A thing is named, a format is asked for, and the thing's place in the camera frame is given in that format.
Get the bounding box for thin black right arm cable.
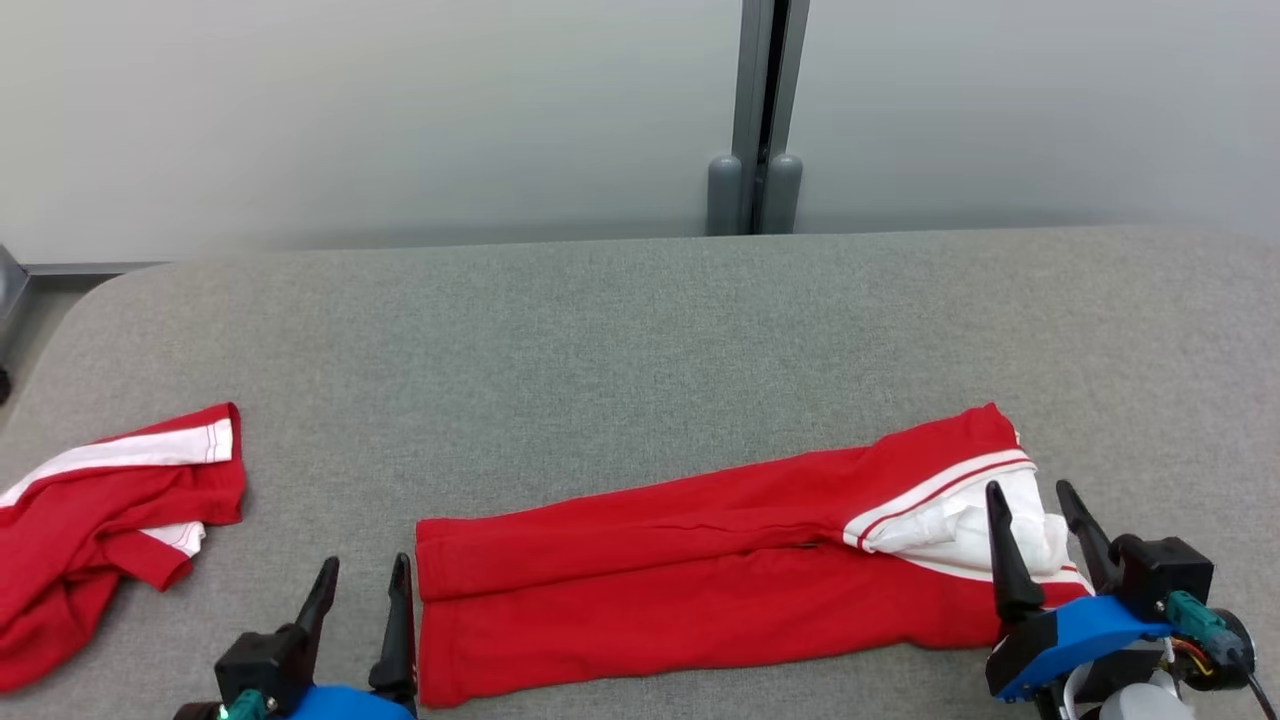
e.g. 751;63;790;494
1243;668;1280;720

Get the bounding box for red pants with white stripes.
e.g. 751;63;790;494
413;402;1096;709

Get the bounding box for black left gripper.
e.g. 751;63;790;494
214;552;420;717

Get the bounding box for grey metal partition post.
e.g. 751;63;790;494
706;0;811;237

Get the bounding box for teal right cable connector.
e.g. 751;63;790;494
1164;590;1229;653

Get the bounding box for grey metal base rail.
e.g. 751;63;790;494
0;245;166;406

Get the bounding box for blue left camera mount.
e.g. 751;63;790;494
280;684;417;720

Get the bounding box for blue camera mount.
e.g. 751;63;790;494
280;684;417;720
992;594;1173;703

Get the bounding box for blue right camera mount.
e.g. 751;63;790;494
992;594;1173;703

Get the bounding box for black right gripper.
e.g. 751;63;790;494
985;481;1217;626

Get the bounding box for red shirt with white band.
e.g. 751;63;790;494
0;402;248;693

